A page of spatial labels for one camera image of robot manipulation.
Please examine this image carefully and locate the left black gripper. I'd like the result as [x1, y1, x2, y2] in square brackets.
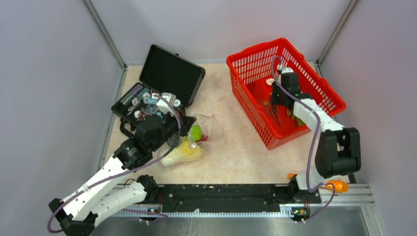
[150, 107, 197, 152]

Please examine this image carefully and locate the brown toy grape bunch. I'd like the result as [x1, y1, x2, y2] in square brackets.
[263, 101, 281, 127]

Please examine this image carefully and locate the green toy grape bunch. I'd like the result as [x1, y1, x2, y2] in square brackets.
[287, 110, 305, 127]

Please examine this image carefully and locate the yellow toy cabbage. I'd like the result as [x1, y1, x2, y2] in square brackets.
[161, 137, 205, 166]

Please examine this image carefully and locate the red plastic basket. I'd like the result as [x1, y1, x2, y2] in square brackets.
[226, 38, 346, 150]

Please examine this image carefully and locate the green toy apple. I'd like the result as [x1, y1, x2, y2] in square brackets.
[189, 125, 202, 142]

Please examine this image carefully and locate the clear zip top bag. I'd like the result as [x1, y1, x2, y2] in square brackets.
[159, 112, 225, 167]

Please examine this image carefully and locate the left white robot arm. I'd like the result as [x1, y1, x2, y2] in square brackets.
[47, 93, 197, 236]

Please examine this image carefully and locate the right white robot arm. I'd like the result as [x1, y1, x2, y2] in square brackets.
[270, 66, 361, 203]

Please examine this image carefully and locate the white dealer chip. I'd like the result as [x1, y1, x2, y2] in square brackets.
[173, 99, 181, 107]

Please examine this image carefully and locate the black poker chip case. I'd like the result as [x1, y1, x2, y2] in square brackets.
[111, 44, 206, 138]

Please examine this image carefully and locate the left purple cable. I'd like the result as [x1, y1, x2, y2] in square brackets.
[47, 93, 182, 234]

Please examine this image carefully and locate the purple cable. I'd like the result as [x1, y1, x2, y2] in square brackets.
[271, 55, 336, 225]
[47, 93, 182, 234]

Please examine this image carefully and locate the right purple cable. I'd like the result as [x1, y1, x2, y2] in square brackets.
[271, 55, 336, 225]

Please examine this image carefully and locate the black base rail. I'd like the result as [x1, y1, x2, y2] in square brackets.
[132, 183, 322, 216]

